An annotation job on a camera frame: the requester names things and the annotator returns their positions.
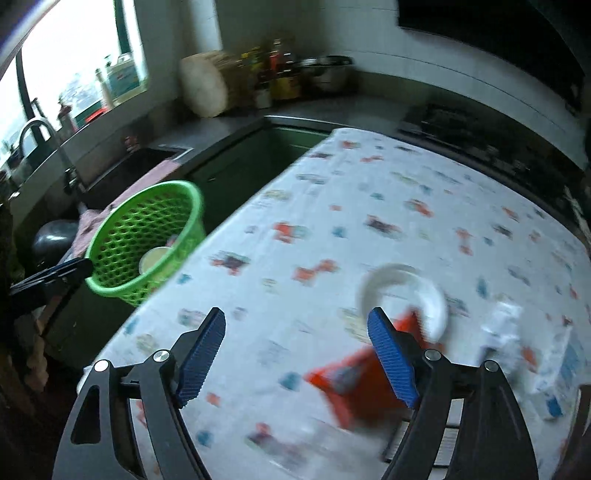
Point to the black gas stove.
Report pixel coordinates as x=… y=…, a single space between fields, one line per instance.
x=461 y=134

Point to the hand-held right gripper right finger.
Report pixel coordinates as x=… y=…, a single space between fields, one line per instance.
x=390 y=355

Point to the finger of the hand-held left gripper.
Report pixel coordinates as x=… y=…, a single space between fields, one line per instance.
x=69 y=272

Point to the steel kitchen sink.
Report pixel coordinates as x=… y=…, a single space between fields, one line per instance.
x=134 y=168

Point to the amber oil bottle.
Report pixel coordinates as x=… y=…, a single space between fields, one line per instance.
x=284 y=78

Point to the dark sauce bottle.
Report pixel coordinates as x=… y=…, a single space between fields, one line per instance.
x=261 y=69

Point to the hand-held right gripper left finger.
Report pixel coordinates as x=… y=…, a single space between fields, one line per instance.
x=203 y=355

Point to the black range hood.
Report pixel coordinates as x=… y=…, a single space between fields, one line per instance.
x=485 y=32

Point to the green plastic basket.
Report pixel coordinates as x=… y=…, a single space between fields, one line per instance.
x=120 y=240

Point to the white detergent jug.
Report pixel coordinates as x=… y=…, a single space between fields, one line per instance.
x=123 y=81

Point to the metal kitchen faucet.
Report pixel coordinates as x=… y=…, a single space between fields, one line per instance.
x=64 y=157

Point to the pink towel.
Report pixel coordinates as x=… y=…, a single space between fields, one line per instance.
x=92 y=226

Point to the round wooden chopping block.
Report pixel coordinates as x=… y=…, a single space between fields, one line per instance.
x=203 y=87

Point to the white dish soap bottle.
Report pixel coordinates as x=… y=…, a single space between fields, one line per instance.
x=104 y=92

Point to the white printed blanket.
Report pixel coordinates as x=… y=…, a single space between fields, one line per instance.
x=323 y=207

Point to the orange snack packet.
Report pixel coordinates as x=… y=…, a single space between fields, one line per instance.
x=351 y=383

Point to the person's left hand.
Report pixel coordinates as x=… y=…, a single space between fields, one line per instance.
x=37 y=360

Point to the blue and white milk carton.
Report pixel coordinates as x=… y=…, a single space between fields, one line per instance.
x=554 y=369

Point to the black wok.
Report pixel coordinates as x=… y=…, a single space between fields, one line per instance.
x=53 y=237

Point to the metal cooking pot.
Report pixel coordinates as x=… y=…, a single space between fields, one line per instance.
x=328 y=76

